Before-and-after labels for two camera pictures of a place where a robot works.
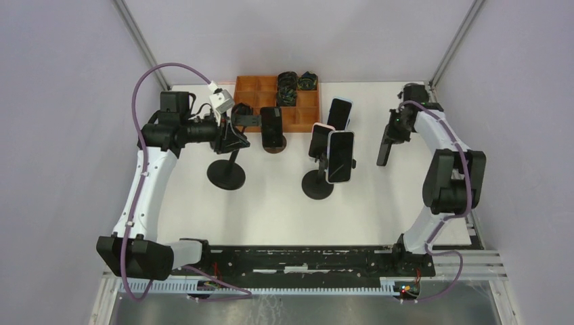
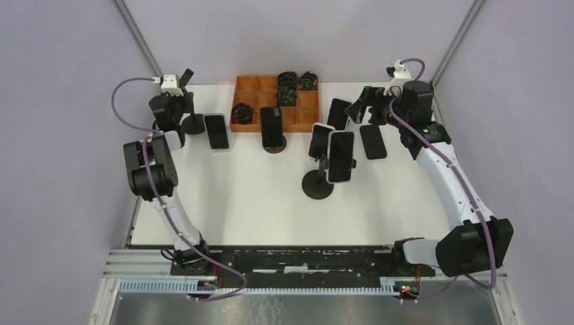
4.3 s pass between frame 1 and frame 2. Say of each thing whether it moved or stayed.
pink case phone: stayed
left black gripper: moved
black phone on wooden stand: stayed
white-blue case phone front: stayed
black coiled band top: stayed
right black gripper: moved
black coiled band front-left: stayed
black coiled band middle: stayed
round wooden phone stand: stayed
